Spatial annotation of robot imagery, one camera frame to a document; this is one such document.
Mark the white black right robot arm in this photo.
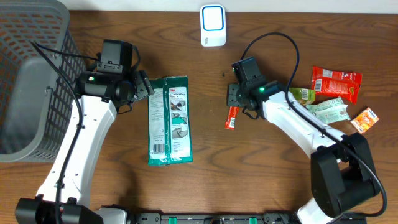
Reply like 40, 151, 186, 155
227, 82, 381, 223

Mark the small orange tissue pack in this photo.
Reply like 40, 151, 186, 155
351, 107, 379, 134

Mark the red snack bag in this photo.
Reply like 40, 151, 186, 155
312, 66, 363, 104

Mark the yellow green juice carton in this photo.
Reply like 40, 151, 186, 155
289, 88, 315, 106

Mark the dark green packet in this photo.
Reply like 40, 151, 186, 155
148, 77, 193, 166

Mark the light green wet wipes pack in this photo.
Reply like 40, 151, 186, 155
306, 96, 351, 124

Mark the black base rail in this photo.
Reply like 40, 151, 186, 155
99, 205, 368, 224

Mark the grey plastic shopping basket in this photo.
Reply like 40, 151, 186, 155
1, 1, 86, 162

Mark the white barcode scanner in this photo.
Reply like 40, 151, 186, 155
200, 4, 227, 47

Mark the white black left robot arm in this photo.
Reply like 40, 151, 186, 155
15, 70, 154, 223

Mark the small red Nescafe packet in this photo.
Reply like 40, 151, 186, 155
224, 106, 239, 130

